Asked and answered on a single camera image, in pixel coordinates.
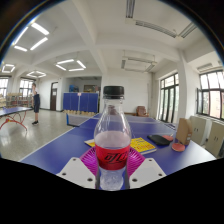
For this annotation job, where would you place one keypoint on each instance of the dark wooden door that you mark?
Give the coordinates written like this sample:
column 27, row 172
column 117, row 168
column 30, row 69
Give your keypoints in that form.
column 54, row 96

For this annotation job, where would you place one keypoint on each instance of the wooden shelf unit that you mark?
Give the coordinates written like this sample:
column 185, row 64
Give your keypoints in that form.
column 16, row 99

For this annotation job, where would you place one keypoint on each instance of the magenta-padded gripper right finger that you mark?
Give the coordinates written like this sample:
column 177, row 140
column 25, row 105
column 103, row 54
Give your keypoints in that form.
column 146, row 171

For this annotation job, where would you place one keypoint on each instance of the small bright window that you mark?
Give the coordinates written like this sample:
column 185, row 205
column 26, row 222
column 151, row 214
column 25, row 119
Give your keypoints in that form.
column 25, row 88

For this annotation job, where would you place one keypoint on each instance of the large multi-pane window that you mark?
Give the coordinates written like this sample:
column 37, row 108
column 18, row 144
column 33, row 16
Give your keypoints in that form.
column 213, row 96

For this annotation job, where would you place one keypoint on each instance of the beige two-door cabinet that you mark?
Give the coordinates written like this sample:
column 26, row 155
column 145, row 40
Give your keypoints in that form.
column 199, row 130
column 216, row 139

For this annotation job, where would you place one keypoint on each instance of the brown armchair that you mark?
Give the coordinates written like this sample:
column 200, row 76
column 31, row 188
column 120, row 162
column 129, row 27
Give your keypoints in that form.
column 142, row 111

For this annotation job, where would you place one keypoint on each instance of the brown cardboard box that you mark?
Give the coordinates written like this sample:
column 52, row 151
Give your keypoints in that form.
column 184, row 131

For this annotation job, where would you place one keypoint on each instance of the thin yellow and blue book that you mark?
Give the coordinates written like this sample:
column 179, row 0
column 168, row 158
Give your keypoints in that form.
column 90, row 143

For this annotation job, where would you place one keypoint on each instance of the red table tennis paddle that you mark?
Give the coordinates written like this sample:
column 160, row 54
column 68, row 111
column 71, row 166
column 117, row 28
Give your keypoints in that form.
column 168, row 137
column 178, row 147

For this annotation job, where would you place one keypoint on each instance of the table tennis net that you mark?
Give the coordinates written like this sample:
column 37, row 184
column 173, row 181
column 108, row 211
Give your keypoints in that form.
column 78, row 119

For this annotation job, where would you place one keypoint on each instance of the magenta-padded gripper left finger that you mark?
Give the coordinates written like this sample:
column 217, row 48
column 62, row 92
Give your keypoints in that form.
column 76, row 171

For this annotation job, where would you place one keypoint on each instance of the person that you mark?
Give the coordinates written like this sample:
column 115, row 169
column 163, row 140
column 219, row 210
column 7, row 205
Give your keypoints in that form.
column 36, row 103

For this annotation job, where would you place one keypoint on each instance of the folded blue table tennis table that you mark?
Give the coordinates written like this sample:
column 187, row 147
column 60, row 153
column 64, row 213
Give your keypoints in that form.
column 80, row 102

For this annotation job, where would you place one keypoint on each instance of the clear red-labelled drink bottle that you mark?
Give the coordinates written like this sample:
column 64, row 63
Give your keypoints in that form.
column 112, row 146

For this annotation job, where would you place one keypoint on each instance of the tall glass door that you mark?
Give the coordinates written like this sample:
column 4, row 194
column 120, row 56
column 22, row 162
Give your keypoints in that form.
column 169, row 98

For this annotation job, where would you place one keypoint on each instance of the group of ceiling lights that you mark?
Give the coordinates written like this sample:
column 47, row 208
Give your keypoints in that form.
column 40, row 28

